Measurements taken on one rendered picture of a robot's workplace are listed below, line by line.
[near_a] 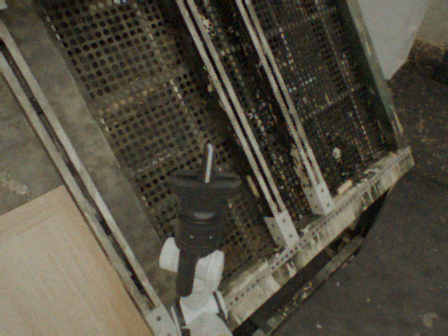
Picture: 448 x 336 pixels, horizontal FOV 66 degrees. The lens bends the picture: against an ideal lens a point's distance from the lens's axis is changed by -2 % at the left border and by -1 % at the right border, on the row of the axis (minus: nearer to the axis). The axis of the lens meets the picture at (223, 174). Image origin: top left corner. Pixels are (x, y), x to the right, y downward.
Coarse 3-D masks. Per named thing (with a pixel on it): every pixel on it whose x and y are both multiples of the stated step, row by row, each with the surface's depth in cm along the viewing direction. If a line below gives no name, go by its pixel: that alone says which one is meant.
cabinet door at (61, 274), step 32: (64, 192) 94; (0, 224) 87; (32, 224) 90; (64, 224) 94; (0, 256) 87; (32, 256) 90; (64, 256) 94; (96, 256) 98; (0, 288) 86; (32, 288) 90; (64, 288) 94; (96, 288) 98; (0, 320) 86; (32, 320) 90; (64, 320) 93; (96, 320) 98; (128, 320) 102
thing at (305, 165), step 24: (240, 0) 122; (240, 24) 123; (264, 48) 125; (264, 72) 126; (264, 96) 132; (288, 96) 130; (288, 120) 129; (288, 144) 135; (312, 168) 136; (312, 192) 137
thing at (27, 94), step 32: (0, 0) 81; (0, 32) 84; (0, 64) 83; (32, 96) 90; (32, 128) 91; (64, 160) 93; (96, 192) 94; (96, 224) 93; (128, 256) 97; (128, 288) 97; (160, 320) 101
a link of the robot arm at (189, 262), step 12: (168, 240) 70; (180, 240) 63; (168, 252) 68; (180, 252) 63; (192, 252) 63; (204, 252) 64; (168, 264) 68; (180, 264) 62; (192, 264) 62; (204, 264) 66; (180, 276) 64; (192, 276) 64; (204, 276) 67; (180, 288) 65; (192, 288) 67
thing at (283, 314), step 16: (128, 112) 212; (144, 112) 212; (304, 112) 211; (224, 144) 295; (336, 144) 196; (192, 160) 280; (336, 160) 175; (160, 176) 258; (272, 176) 268; (384, 192) 196; (368, 208) 210; (352, 224) 227; (368, 224) 217; (352, 240) 218; (336, 256) 210; (320, 272) 202; (304, 288) 195; (288, 304) 189; (272, 320) 183
